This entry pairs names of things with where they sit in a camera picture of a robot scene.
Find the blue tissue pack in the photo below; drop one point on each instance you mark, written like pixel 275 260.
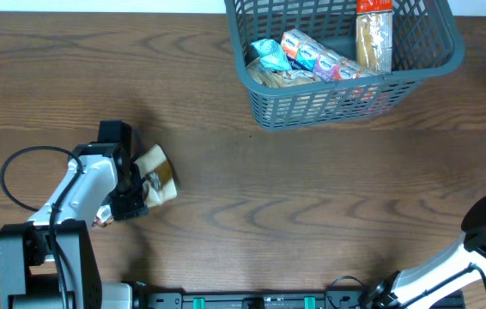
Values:
pixel 305 53

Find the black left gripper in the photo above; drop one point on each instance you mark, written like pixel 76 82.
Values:
pixel 136 202

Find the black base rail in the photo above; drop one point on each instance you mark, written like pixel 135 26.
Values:
pixel 269 300

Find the grey plastic basket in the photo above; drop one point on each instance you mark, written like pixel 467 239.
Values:
pixel 425 43

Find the tan brown pouch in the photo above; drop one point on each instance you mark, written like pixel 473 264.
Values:
pixel 264 77

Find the orange tan cracker pack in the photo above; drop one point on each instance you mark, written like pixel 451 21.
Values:
pixel 373 34

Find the light teal snack packet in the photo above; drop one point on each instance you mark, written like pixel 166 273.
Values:
pixel 271 55

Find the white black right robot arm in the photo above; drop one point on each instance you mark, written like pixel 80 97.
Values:
pixel 461 263

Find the tan brown cookie bag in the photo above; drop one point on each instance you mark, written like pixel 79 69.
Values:
pixel 153 185

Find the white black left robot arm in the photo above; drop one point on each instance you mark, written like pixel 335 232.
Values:
pixel 48 261

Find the tan snack bag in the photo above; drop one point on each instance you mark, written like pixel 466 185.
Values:
pixel 292 78

